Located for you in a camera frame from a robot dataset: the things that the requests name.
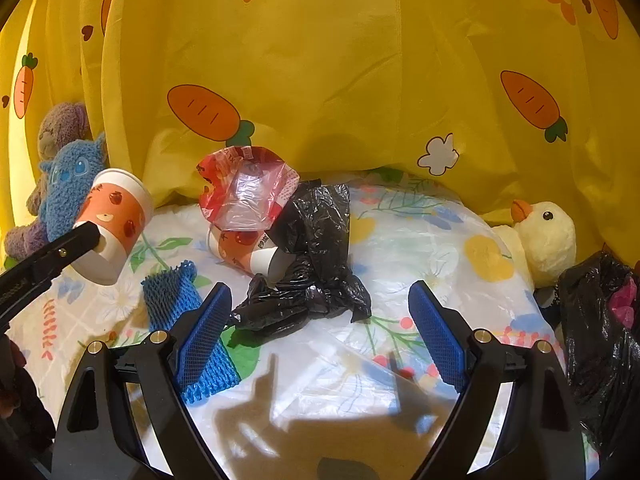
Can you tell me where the orange and white paper cup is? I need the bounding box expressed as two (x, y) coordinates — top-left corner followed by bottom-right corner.
(207, 225), (291, 281)
(72, 167), (155, 286)

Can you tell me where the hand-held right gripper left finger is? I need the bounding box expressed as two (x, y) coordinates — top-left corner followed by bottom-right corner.
(50, 281), (235, 480)

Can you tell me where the crumpled black plastic bag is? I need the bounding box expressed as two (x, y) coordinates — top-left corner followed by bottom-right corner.
(230, 179), (373, 346)

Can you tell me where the purple teddy bear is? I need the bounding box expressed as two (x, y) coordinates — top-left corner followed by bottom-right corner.
(5, 101), (93, 261)

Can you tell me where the blue foam net sleeve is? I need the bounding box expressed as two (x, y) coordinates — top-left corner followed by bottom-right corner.
(141, 259), (241, 406)

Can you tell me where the blue plush monster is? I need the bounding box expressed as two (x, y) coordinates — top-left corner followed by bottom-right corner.
(37, 132), (111, 243)

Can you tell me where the pink plastic bag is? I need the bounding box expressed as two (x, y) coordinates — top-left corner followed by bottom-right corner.
(607, 280), (636, 328)

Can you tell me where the yellow plush duck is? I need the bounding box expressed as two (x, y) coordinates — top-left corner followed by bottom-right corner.
(492, 199), (577, 291)

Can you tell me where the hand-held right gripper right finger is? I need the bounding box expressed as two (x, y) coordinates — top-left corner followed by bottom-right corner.
(407, 280), (591, 480)

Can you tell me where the floral printed bed sheet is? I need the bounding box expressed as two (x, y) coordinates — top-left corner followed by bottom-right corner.
(5, 170), (601, 480)

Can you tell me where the black trash bag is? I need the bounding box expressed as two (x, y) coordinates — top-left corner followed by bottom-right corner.
(535, 250), (640, 466)

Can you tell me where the red and clear plastic wrapper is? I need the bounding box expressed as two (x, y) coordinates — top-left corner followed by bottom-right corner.
(196, 145), (301, 233)

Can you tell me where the yellow carrot printed curtain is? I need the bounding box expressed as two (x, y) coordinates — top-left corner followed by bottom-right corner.
(0, 0), (640, 261)

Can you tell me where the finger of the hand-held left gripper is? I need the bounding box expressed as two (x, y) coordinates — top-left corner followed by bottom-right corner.
(31, 222), (103, 283)

